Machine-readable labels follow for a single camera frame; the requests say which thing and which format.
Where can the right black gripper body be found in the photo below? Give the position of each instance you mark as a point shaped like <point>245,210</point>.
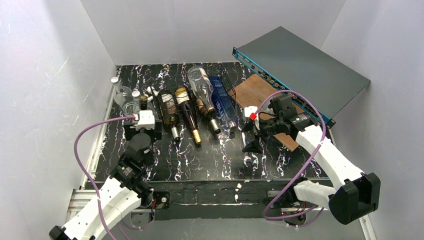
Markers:
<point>262,128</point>

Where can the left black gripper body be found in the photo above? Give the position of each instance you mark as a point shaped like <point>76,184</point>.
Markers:
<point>142,133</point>

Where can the clear bottle dark label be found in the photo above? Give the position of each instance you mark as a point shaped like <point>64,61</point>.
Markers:
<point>134,99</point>

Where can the clear bottle gold label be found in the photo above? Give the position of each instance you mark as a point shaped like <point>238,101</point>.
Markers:
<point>145,103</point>

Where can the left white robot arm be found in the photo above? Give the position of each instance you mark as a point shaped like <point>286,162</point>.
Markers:
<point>124,190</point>

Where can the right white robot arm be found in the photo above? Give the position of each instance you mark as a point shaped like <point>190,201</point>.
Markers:
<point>353,193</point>

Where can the dark wine bottle silver cap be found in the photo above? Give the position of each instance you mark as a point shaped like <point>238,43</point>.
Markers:
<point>169,113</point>

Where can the blue label clear bottle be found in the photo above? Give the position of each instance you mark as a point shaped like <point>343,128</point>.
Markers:
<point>223,103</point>

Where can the dark wine bottle gold cap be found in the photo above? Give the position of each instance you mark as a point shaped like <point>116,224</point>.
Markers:
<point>188,113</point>

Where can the clear bottle brown neck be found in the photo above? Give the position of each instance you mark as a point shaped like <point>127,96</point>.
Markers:
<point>202,90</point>

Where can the silver combination wrench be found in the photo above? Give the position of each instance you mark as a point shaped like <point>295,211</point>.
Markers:
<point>247,159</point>

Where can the brown wooden board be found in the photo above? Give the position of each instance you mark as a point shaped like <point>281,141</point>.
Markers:
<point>252,92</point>

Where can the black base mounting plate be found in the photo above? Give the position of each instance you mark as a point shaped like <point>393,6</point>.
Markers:
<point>213,199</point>

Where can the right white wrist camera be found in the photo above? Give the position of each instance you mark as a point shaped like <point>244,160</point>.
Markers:
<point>250,115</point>

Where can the teal network switch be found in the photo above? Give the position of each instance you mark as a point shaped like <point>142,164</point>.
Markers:
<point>287,62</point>

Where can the black wire wine rack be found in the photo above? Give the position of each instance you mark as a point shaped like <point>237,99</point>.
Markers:
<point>181,80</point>

